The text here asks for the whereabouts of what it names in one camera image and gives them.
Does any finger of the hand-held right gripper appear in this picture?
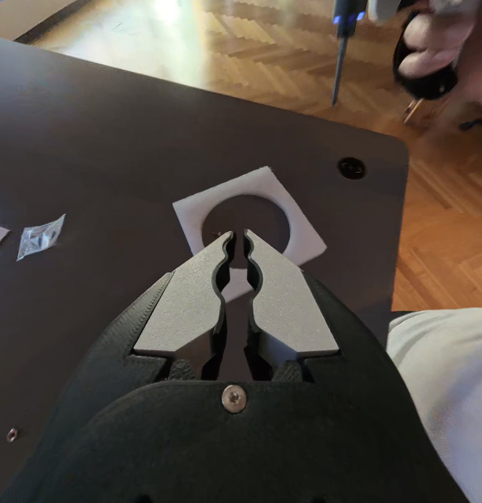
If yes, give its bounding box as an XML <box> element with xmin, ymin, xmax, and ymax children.
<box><xmin>369</xmin><ymin>0</ymin><xmax>399</xmax><ymax>21</ymax></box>

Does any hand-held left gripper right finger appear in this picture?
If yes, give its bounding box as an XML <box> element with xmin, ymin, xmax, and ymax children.
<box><xmin>243</xmin><ymin>229</ymin><xmax>340</xmax><ymax>381</ymax></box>

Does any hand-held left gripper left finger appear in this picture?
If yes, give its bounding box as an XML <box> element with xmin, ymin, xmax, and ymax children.
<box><xmin>134</xmin><ymin>231</ymin><xmax>235</xmax><ymax>380</ymax></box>

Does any black electric screwdriver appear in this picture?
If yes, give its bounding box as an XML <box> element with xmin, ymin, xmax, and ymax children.
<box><xmin>331</xmin><ymin>0</ymin><xmax>368</xmax><ymax>107</ymax></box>

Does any black round desk cap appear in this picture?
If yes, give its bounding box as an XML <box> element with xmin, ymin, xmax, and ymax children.
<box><xmin>338</xmin><ymin>157</ymin><xmax>366</xmax><ymax>181</ymax></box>

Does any dark grey desk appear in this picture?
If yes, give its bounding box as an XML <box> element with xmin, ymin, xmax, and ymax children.
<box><xmin>0</xmin><ymin>35</ymin><xmax>410</xmax><ymax>503</ymax></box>

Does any person's right hand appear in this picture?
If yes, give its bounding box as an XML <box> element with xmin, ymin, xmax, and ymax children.
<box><xmin>400</xmin><ymin>0</ymin><xmax>482</xmax><ymax>112</ymax></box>

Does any white foam square with hole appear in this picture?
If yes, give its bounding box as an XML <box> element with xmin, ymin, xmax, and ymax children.
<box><xmin>172</xmin><ymin>166</ymin><xmax>328</xmax><ymax>303</ymax></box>

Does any small clear bag of screws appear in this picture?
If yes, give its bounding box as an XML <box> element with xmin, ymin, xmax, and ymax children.
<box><xmin>16</xmin><ymin>214</ymin><xmax>66</xmax><ymax>262</ymax></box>

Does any person's white shirt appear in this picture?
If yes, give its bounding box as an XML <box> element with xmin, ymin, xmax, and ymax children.
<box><xmin>386</xmin><ymin>308</ymin><xmax>482</xmax><ymax>503</ymax></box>

